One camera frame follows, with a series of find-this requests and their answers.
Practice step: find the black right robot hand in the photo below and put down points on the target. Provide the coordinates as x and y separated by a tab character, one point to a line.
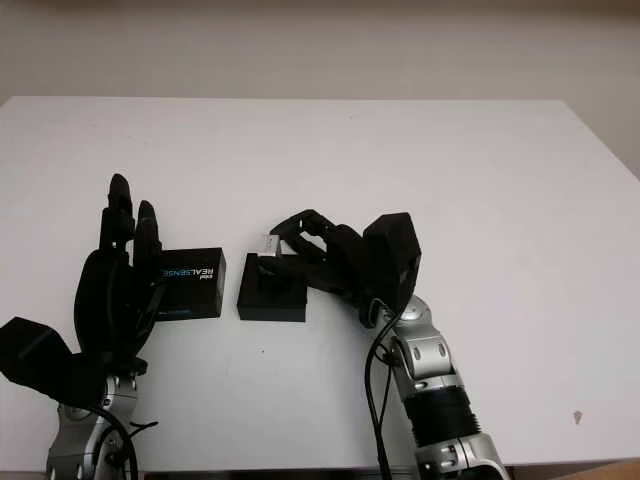
345	260

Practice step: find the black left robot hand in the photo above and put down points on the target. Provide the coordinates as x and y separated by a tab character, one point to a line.
105	300

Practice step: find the small silver RealSense camera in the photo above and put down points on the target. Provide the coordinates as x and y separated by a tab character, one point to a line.
270	246

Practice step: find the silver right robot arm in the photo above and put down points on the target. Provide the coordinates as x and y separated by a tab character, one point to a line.
435	360

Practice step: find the black box base with insert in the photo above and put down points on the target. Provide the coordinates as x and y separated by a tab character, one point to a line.
272	310

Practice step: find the black RealSense box lid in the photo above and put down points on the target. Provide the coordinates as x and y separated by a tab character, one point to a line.
200	290

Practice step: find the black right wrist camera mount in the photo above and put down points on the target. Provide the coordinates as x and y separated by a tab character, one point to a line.
397	250

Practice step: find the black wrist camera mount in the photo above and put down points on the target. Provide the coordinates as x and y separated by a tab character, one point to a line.
35	350
397	250

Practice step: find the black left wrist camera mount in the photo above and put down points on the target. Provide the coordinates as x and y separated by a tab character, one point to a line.
35	350

